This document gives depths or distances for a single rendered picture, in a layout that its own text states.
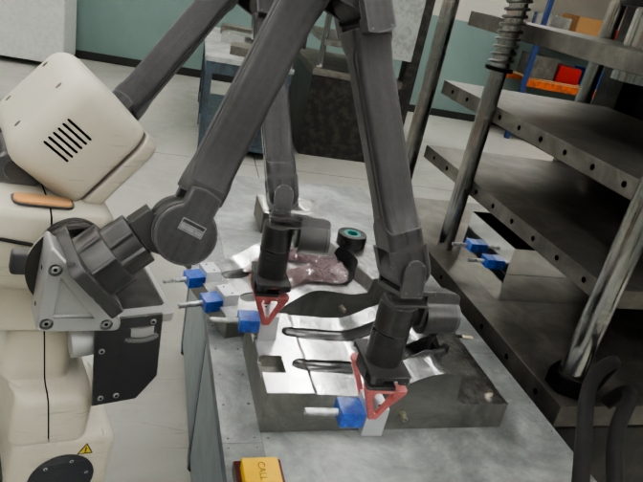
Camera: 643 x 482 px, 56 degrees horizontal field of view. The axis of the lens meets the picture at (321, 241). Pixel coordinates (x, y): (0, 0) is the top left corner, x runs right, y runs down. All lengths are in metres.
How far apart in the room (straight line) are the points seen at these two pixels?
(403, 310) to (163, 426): 1.55
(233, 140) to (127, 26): 7.46
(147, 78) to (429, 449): 0.86
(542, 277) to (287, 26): 1.32
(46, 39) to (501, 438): 6.80
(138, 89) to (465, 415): 0.88
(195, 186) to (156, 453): 1.57
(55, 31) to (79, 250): 6.75
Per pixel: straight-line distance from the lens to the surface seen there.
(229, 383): 1.25
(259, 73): 0.79
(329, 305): 1.47
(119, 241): 0.77
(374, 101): 0.84
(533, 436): 1.37
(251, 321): 1.20
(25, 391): 1.06
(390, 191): 0.86
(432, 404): 1.23
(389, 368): 0.95
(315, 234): 1.13
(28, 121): 0.87
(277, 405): 1.12
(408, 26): 5.36
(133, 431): 2.31
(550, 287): 1.96
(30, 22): 7.52
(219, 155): 0.78
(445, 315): 0.94
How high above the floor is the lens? 1.57
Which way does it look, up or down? 24 degrees down
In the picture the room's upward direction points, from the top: 12 degrees clockwise
